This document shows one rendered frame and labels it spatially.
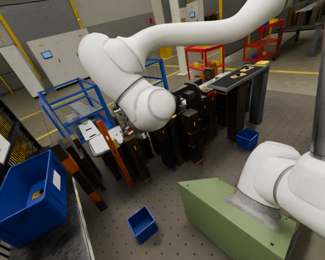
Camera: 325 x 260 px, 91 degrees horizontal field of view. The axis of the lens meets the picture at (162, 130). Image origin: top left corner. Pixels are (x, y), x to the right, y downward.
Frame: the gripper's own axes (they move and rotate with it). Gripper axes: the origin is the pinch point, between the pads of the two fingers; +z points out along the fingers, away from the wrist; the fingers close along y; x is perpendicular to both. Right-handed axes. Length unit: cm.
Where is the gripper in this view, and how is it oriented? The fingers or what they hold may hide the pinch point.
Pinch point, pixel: (130, 129)
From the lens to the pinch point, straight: 75.8
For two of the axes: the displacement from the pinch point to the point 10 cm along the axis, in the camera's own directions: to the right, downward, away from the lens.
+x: -8.0, 4.7, -3.8
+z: -3.5, 1.4, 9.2
